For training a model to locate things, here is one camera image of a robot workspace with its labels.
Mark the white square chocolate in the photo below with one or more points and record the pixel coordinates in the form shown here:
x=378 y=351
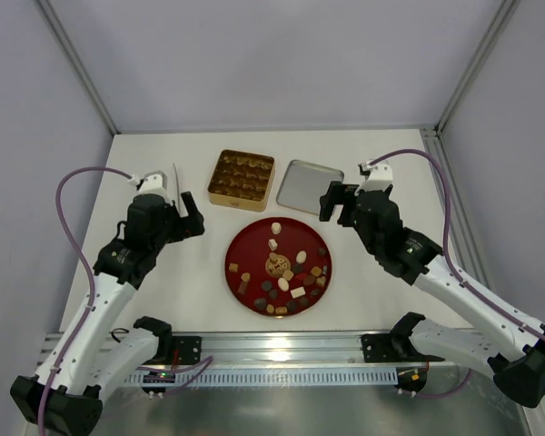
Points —
x=273 y=245

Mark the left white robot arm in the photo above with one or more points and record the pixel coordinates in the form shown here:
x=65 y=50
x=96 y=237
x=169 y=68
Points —
x=67 y=393

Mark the silver metal tongs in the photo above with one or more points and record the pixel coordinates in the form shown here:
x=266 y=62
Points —
x=177 y=196

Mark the white cone chocolate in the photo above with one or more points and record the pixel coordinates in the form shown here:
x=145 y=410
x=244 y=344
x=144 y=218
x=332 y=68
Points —
x=276 y=228

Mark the gold chocolate tin box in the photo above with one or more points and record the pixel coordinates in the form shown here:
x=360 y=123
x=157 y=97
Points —
x=242 y=180

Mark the white rectangular chocolate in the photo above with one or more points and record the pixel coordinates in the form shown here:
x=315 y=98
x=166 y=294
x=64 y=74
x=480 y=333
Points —
x=298 y=292

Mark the white oval swirl chocolate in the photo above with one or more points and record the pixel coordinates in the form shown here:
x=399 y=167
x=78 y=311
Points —
x=301 y=257

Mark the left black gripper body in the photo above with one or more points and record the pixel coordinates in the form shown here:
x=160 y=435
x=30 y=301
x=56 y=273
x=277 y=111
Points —
x=182 y=222

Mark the caramel square chocolate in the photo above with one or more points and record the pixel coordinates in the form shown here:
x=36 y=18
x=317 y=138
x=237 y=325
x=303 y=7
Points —
x=287 y=275

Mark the aluminium mounting rail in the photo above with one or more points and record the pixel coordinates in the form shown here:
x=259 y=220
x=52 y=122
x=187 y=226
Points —
x=272 y=347

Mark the silver tin lid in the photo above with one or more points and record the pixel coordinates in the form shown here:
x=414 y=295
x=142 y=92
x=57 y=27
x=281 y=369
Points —
x=304 y=183

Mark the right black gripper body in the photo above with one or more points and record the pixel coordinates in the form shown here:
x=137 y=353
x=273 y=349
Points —
x=341 y=205

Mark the slotted cable duct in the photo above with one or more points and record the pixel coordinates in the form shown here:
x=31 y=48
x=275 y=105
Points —
x=220 y=377

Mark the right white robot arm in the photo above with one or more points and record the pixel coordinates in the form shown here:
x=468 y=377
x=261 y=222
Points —
x=507 y=345

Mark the red round plate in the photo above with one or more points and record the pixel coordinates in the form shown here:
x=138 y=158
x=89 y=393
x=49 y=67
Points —
x=258 y=263

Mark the dark round chocolate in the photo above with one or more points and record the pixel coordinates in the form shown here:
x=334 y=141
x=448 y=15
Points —
x=267 y=286

